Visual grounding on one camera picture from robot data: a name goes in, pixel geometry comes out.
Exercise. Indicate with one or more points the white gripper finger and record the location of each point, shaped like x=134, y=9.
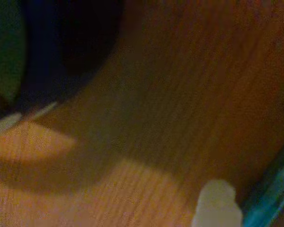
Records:
x=217, y=205

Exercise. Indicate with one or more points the white mug green pattern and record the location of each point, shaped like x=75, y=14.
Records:
x=9, y=47

